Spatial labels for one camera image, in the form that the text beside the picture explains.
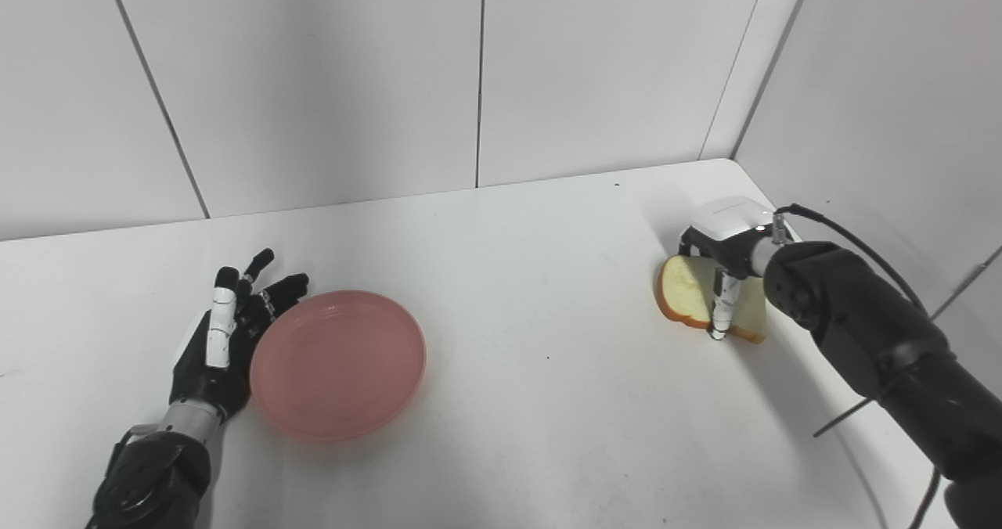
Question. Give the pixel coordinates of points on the slice of white bread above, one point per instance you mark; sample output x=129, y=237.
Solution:
x=685, y=294

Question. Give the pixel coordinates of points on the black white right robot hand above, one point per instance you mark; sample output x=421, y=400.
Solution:
x=728, y=220

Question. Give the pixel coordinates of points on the pink round plate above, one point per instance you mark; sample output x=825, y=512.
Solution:
x=337, y=365

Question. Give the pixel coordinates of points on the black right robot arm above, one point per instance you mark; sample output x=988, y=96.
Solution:
x=869, y=333

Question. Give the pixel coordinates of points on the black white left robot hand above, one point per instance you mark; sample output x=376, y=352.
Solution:
x=196, y=376

